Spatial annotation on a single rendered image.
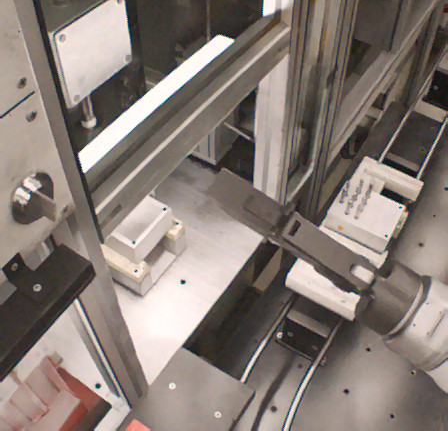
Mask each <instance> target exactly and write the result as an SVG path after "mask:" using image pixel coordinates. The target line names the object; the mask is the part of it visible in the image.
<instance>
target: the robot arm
mask: <svg viewBox="0 0 448 431"><path fill-rule="evenodd" d="M207 195H208V196H209V197H211V198H212V199H214V200H213V201H212V204H213V206H214V207H217V208H218V209H220V210H221V211H223V212H224V213H226V214H228V215H229V216H231V217H232V218H235V219H236V220H238V221H239V222H241V224H243V225H244V226H246V227H247V228H249V229H250V230H253V231H254V232H256V233H258V234H259V235H261V236H262V237H263V239H262V240H261V241H262V242H264V244H265V245H268V242H269V241H271V242H272V244H274V245H275V244H276V245H278V246H280V247H281V248H283V249H285V250H286V251H288V252H289V253H291V254H292V255H294V256H296V257H297V258H299V259H300V260H302V261H305V262H306V263H308V264H309V265H311V266H313V267H314V270H315V271H316V272H317V273H319V274H320V275H322V276H323V277H325V278H327V279H328V280H330V281H332V283H333V285H335V286H336V287H337V288H338V289H340V291H343V292H346V293H348V294H350V292H351V291H352V290H354V291H356V292H357V293H359V300H358V301H357V303H356V306H355V310H354V315H355V319H356V320H357V321H358V322H360V323H361V324H362V325H364V326H365V325H366V326H367V327H369V328H370V329H372V331H374V332H375V333H377V334H379V335H380V336H382V339H383V341H382V343H383V344H384V345H385V347H387V348H388V349H390V350H392V351H394V352H395V353H397V354H398V355H400V357H402V358H405V359H407V360H408V361H409V362H410V363H412V364H413V365H415V366H416V367H417V368H418V369H423V371H425V372H426V373H427V374H428V375H429V376H431V377H432V378H433V379H434V382H436V383H437V384H438V385H439V388H442V389H443V390H444V392H446V393H448V286H447V285H446V284H443V283H442V282H440V281H439V280H436V279H435V278H434V276H429V275H421V276H420V275H419V274H418V273H416V272H415V271H413V270H412V269H410V268H409V267H408V266H406V265H405V264H404V265H403V264H402V263H400V262H398V261H397V260H396V259H390V260H387V261H385V262H384V263H383V264H382V265H381V266H379V267H378V268H377V267H376V265H375V264H373V263H371V262H370V260H369V259H367V258H366V257H364V256H363V255H360V254H358V253H355V252H353V251H352V250H351V249H349V248H348V247H346V246H345V245H343V244H341V243H339V242H338V241H336V240H335V239H333V238H332V237H330V236H329V235H327V234H326V233H324V232H323V231H321V230H320V229H318V228H317V227H315V226H314V224H312V223H311V222H309V221H308V220H306V219H305V218H303V217H302V216H300V214H299V213H298V212H294V211H293V209H294V207H295V206H294V205H292V203H291V202H288V201H287V203H286V205H285V207H284V206H283V205H282V204H281V203H279V202H278V201H276V200H275V199H273V198H271V197H269V196H267V195H266V194H264V193H263V192H261V191H260V190H258V189H256V188H255V187H252V185H251V184H249V183H247V182H246V181H244V180H243V179H241V178H240V177H238V176H236V175H234V174H232V173H231V172H229V171H228V170H226V169H222V171H221V172H220V174H219V175H218V177H217V178H215V180H214V181H213V183H212V184H211V186H210V188H209V190H208V191H207Z"/></svg>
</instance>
